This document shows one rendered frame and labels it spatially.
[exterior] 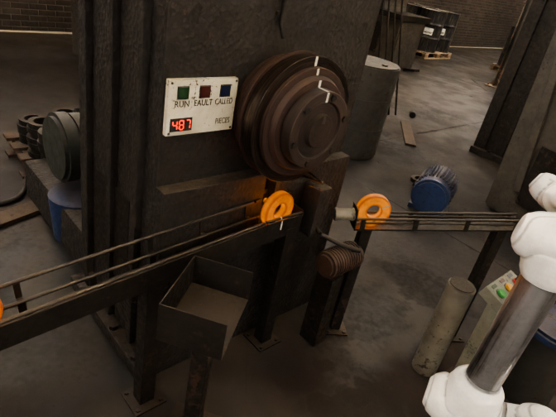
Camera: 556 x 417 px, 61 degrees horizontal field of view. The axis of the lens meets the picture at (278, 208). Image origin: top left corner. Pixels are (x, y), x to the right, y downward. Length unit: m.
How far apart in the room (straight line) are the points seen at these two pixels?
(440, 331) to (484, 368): 0.82
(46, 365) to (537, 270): 1.82
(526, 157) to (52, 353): 3.53
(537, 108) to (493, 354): 2.97
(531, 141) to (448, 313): 2.24
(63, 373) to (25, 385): 0.14
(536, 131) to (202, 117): 3.07
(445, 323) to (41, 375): 1.71
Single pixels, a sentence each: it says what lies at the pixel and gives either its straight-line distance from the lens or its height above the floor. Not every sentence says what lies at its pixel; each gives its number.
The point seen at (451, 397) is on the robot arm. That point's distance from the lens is 1.58.
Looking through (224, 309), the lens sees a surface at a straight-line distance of 1.57.
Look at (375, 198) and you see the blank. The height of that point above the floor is 0.77.
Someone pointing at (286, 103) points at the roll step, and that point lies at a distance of 1.57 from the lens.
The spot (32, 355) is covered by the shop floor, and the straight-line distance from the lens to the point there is 2.29.
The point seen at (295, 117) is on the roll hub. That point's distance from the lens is 1.56.
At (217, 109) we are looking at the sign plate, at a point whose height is 1.14.
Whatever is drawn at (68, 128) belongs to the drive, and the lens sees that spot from 2.67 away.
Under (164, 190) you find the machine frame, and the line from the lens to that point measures 1.62.
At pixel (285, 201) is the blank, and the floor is 0.78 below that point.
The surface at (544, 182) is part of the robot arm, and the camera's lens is 1.84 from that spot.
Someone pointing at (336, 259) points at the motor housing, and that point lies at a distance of 2.07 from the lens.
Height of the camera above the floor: 1.64
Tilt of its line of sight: 29 degrees down
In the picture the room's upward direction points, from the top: 12 degrees clockwise
